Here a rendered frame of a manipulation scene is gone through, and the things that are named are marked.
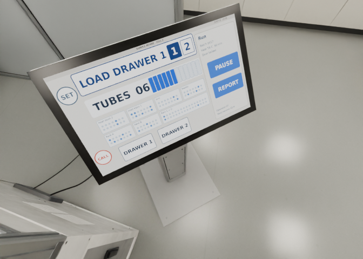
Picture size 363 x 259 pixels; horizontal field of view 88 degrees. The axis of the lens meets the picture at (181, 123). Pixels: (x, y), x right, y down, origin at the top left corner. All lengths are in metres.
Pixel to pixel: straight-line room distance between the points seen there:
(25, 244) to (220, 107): 0.52
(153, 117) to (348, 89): 2.19
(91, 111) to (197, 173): 1.12
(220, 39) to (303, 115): 1.58
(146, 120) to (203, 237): 1.12
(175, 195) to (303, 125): 1.26
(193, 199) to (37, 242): 1.09
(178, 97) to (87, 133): 0.24
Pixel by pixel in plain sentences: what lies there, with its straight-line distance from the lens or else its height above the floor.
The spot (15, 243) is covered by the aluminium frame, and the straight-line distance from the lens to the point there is 0.47.
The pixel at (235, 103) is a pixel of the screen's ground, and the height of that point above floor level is 1.00.
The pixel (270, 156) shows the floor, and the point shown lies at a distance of 1.71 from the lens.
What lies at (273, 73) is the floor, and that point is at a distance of 2.23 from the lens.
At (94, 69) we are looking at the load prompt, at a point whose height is 1.17.
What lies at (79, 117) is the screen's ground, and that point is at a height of 1.10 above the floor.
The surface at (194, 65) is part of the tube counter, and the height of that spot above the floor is 1.12.
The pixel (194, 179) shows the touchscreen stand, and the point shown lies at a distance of 1.47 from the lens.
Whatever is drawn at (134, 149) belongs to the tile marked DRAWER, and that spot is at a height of 1.00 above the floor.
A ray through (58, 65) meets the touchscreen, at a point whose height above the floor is 1.19.
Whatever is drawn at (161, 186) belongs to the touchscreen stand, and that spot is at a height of 0.04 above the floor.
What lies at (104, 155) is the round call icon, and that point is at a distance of 0.53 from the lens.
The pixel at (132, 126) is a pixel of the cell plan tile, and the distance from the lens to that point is 0.50.
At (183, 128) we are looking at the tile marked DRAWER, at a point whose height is 1.00.
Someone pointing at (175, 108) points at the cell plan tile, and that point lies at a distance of 0.51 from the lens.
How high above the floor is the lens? 1.48
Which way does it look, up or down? 61 degrees down
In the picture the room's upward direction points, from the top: 1 degrees counter-clockwise
